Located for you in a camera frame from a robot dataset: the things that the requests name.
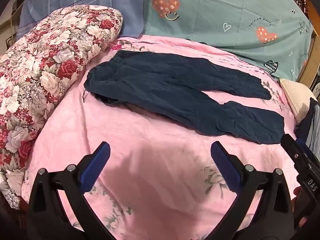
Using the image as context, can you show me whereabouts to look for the red and white floral quilt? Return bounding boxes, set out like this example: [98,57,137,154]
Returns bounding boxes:
[0,4,124,210]

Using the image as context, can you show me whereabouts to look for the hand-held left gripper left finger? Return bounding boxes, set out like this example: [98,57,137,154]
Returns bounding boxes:
[27,141,113,240]

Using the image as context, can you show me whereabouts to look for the teal heart print pillow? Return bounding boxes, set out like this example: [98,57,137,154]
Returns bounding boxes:
[142,0,314,82]

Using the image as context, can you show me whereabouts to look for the person's right hand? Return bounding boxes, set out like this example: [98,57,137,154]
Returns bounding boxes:
[291,186,309,230]

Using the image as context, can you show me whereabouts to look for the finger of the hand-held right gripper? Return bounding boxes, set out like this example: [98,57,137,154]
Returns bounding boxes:
[296,138,316,167]
[280,134,307,178]

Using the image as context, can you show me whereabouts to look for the pink floral bedsheet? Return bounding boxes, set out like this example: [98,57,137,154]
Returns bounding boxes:
[21,35,300,240]

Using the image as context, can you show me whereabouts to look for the dark blue pants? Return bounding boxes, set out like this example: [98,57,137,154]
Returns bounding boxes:
[83,50,285,145]

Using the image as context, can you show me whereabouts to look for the cream textured pillow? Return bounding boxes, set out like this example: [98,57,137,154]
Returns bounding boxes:
[279,78,318,123]

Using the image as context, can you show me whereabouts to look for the pile of dark clothes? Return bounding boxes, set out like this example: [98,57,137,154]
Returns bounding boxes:
[294,97,320,158]

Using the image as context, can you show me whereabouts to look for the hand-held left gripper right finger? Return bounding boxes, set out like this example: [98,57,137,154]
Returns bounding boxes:
[207,141,295,240]

